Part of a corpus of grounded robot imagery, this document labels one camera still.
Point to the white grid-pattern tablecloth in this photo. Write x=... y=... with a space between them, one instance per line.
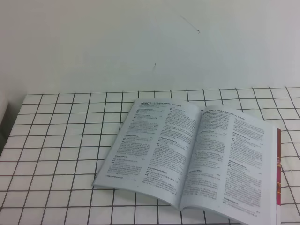
x=59 y=141

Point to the white paperback book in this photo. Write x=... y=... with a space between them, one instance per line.
x=213 y=158

